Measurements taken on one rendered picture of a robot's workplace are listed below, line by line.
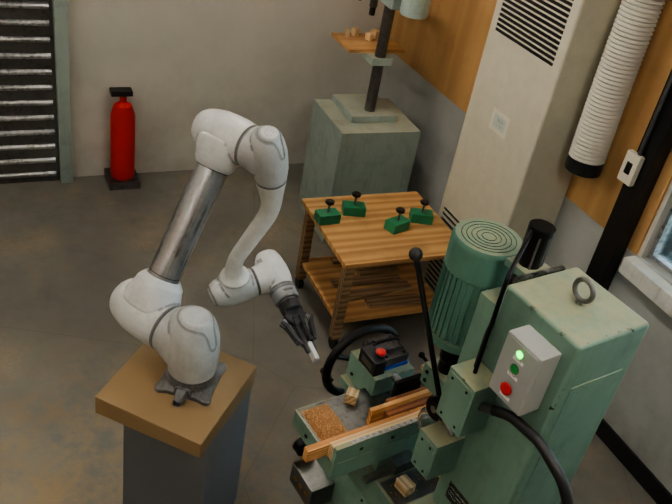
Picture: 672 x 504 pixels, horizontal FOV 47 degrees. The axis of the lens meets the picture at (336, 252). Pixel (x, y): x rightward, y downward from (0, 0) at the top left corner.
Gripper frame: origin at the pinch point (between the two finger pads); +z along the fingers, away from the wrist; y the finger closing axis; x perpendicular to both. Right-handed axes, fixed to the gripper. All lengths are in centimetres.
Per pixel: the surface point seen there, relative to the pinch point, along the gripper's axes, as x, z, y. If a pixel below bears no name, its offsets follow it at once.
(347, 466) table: -33, 47, -24
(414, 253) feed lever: -82, 17, -8
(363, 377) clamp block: -30.3, 24.5, -5.3
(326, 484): -4.5, 43.5, -17.5
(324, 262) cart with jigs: 88, -83, 78
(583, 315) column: -103, 52, 4
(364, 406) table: -30.4, 32.8, -9.4
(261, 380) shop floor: 88, -30, 19
